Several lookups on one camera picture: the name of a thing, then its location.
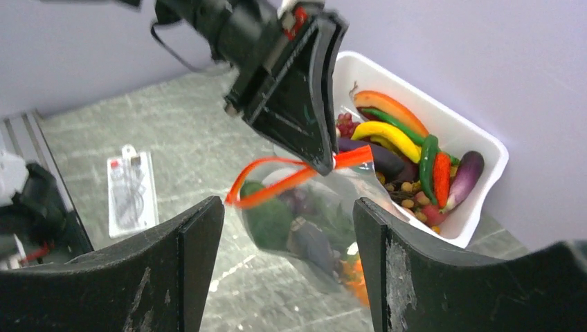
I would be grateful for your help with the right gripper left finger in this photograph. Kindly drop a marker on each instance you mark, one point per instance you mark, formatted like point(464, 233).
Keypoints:
point(157, 280)

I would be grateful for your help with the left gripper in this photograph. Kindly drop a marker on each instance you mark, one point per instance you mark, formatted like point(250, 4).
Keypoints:
point(285, 55)

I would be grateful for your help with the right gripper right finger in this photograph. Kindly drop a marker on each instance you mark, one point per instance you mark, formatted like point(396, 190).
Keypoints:
point(417, 282)

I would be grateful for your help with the toy dark grapes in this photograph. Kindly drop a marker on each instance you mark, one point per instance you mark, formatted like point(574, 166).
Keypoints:
point(300, 201)

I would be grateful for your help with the clear zip top bag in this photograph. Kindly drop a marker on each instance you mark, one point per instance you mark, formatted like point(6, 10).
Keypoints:
point(353, 177)

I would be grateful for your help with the toy green avocado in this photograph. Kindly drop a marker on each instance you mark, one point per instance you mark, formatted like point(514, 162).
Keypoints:
point(268, 224)

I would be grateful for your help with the toy red grapes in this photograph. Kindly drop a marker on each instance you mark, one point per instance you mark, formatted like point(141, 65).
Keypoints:
point(346, 125)

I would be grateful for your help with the toy orange papaya slice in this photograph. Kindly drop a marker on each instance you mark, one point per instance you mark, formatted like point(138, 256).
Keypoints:
point(374, 99)

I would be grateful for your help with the flat clear packet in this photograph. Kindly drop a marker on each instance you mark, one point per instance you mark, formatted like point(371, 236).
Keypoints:
point(132, 202)

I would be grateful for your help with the toy yellow banana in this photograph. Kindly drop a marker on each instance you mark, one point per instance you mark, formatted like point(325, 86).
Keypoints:
point(392, 134)

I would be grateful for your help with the toy purple eggplant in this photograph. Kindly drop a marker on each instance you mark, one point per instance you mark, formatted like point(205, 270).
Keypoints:
point(392, 166)

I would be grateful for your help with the toy green chili pepper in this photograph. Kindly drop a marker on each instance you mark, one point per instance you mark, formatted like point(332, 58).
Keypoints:
point(384, 117)

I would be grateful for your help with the toy red chili pepper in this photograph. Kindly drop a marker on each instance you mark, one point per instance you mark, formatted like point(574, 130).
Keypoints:
point(441, 178)

